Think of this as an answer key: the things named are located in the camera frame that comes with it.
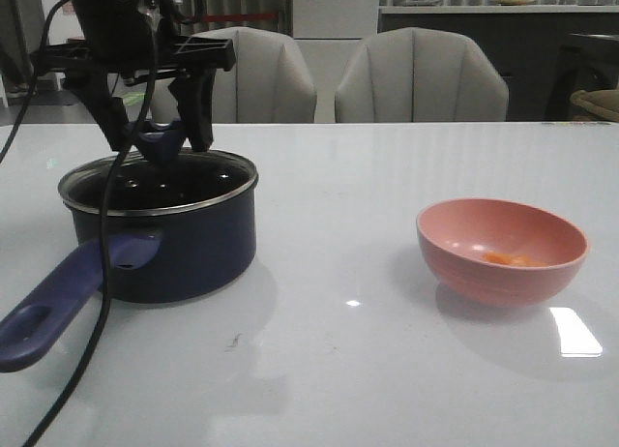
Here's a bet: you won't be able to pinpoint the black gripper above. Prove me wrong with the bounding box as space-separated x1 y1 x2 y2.
31 0 236 152

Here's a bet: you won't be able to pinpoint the glass lid blue knob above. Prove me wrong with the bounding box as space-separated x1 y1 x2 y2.
57 119 259 219

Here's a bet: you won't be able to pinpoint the pink bowl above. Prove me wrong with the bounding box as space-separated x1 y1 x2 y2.
416 198 589 307

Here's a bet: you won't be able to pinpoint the orange ham pieces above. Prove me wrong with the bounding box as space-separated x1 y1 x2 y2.
482 252 536 267

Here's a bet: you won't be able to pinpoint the red barrier belt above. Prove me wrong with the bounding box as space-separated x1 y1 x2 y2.
200 12 280 22

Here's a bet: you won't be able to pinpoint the left grey upholstered chair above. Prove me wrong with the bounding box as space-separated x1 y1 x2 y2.
198 27 317 124

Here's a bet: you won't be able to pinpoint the grey upholstered chair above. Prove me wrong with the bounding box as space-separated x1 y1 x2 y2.
334 27 509 123
198 27 317 124

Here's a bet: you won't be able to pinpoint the dark blue saucepan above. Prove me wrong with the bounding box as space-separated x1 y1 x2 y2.
1 158 257 373

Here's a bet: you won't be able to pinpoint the white drawer cabinet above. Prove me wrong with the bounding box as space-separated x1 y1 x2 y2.
292 0 380 123

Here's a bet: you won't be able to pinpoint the right grey upholstered chair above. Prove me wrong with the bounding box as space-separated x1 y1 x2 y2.
334 27 509 123

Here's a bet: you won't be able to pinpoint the dark grey counter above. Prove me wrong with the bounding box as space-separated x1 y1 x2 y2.
378 5 618 121

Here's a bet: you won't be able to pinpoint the beige cushion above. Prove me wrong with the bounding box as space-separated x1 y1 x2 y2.
570 89 619 123

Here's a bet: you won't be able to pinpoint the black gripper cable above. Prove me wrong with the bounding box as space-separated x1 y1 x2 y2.
0 0 161 447

